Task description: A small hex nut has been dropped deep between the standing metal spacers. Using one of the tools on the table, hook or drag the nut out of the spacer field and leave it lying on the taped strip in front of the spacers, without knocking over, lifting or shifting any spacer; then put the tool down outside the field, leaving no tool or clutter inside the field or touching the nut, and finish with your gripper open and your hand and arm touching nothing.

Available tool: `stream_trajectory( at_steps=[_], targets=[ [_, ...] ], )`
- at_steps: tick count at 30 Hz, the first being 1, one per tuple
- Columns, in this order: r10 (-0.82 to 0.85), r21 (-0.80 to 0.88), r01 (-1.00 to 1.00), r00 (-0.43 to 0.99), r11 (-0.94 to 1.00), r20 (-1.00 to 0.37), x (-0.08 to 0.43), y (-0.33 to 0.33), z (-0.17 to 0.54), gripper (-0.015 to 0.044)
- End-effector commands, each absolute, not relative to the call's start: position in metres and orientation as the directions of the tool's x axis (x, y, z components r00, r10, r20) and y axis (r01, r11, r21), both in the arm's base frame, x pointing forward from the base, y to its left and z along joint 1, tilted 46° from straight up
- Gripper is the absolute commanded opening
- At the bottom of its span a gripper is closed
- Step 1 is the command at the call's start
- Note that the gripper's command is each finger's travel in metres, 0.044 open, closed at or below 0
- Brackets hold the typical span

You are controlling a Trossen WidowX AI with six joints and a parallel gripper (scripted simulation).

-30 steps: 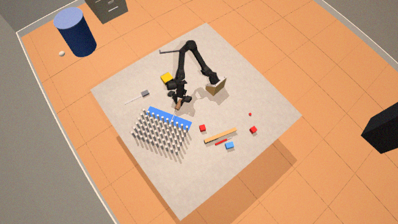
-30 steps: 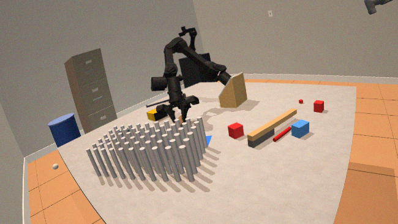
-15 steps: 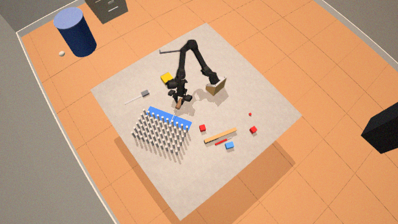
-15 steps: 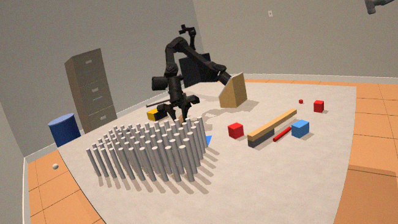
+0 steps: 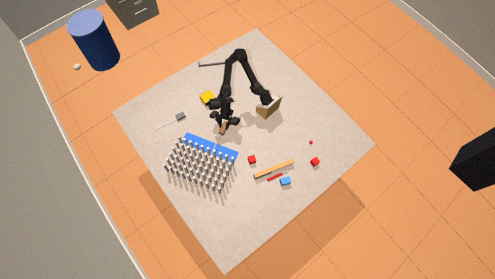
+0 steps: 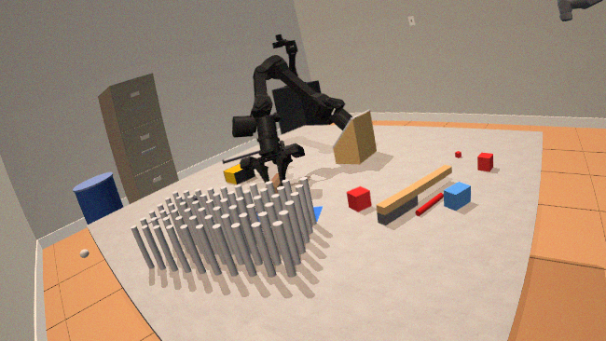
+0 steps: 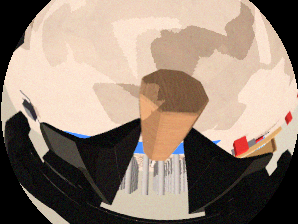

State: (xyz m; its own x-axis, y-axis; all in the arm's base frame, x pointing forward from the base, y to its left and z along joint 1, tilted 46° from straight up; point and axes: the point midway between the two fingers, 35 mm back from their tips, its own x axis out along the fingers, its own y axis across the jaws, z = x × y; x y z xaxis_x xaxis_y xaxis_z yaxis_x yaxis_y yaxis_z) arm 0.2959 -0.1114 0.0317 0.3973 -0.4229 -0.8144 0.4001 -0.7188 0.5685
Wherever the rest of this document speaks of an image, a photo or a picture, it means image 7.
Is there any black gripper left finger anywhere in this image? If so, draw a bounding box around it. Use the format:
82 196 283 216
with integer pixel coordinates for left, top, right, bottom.
40 117 141 205

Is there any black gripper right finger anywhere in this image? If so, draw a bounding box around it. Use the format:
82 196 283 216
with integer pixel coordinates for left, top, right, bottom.
182 128 274 214

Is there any blue flat strip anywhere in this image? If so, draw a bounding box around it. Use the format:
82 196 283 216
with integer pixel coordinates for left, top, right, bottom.
68 131 221 155

